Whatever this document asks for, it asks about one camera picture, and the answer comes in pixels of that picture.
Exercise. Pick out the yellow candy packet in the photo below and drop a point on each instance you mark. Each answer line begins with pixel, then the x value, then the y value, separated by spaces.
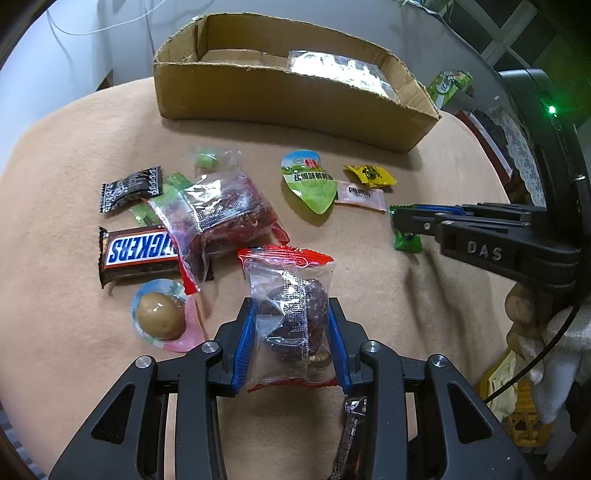
pixel 369 176

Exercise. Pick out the brown chocolate bar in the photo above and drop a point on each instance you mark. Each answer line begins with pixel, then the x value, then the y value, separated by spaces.
pixel 138 254

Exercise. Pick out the white lace cloth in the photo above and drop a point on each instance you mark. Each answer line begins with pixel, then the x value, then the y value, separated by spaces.
pixel 519 152

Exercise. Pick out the small green packet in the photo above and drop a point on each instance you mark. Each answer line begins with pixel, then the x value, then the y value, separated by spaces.
pixel 408 242

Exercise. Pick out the clear biscuit packet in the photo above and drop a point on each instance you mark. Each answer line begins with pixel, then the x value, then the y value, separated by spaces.
pixel 341 71

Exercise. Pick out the black candy wrapper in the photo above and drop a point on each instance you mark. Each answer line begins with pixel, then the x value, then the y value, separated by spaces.
pixel 131 189

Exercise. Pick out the pink candy packet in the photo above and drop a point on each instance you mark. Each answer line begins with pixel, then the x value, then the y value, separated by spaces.
pixel 362 196

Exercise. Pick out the brown cardboard box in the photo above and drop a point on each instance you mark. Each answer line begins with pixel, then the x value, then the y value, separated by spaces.
pixel 277 101

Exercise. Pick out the dark brown foil packet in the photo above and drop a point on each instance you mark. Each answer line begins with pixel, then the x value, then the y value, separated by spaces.
pixel 351 438

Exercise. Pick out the clear braised egg packet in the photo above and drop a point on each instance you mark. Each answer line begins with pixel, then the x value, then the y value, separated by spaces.
pixel 159 316

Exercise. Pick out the flat green packet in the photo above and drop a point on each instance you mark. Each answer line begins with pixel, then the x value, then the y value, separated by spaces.
pixel 143 212

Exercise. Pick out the green drink carton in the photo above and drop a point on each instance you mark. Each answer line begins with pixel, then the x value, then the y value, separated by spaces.
pixel 450 87

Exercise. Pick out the large clear red date packet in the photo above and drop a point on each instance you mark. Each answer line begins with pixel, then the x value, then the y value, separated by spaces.
pixel 226 217

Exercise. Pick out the white window frame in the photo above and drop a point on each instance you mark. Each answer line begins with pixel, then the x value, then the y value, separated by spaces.
pixel 508 39

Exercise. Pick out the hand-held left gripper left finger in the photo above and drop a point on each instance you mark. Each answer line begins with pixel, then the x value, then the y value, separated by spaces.
pixel 244 341

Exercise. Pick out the green leaf-shaped packet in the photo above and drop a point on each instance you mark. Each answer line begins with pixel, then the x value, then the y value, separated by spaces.
pixel 309 184

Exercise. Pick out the yellow plastic crate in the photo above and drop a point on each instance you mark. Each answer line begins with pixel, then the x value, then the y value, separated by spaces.
pixel 526 422

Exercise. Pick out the red-edged clear date packet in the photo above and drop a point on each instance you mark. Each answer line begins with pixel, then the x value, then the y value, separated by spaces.
pixel 291 314

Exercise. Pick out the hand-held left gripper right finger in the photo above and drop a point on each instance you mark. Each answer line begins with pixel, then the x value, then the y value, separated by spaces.
pixel 337 346

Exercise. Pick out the yellow paper packet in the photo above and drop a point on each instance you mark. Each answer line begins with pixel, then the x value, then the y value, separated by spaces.
pixel 501 381

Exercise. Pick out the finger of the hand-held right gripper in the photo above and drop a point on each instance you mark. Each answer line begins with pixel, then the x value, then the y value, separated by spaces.
pixel 485 251
pixel 438 208

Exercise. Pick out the person's right hand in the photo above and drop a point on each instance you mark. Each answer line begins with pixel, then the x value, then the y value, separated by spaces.
pixel 526 318

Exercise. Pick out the clear green candy packet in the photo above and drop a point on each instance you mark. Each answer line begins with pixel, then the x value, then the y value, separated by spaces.
pixel 207 159

